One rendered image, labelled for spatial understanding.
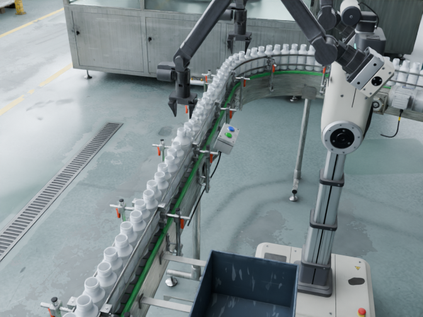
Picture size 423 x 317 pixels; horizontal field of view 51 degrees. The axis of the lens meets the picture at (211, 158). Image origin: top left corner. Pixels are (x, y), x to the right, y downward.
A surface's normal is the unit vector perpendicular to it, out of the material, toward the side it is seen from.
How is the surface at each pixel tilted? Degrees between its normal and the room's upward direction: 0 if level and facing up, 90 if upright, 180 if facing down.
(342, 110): 101
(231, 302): 0
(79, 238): 0
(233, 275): 90
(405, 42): 90
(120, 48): 90
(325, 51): 91
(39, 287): 0
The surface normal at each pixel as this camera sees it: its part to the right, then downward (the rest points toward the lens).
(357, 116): -0.22, 0.66
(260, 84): 0.54, 0.45
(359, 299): 0.02, -0.85
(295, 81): -0.08, 0.51
